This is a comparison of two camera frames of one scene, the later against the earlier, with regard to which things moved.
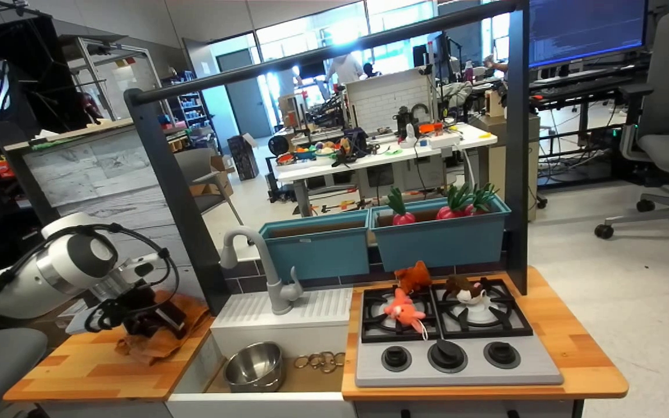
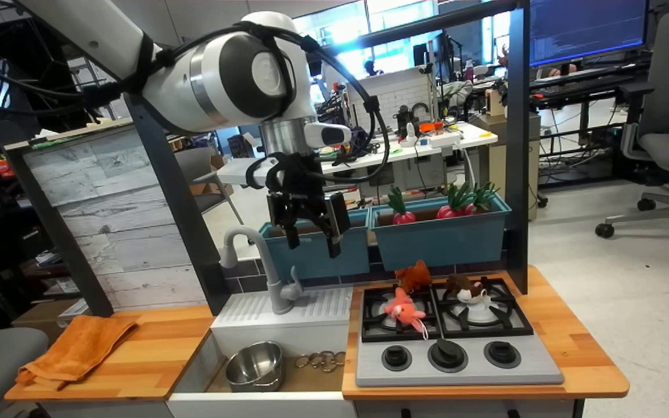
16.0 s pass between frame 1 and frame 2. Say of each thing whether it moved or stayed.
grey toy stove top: stayed
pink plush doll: stayed
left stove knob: stayed
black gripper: moved
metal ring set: stayed
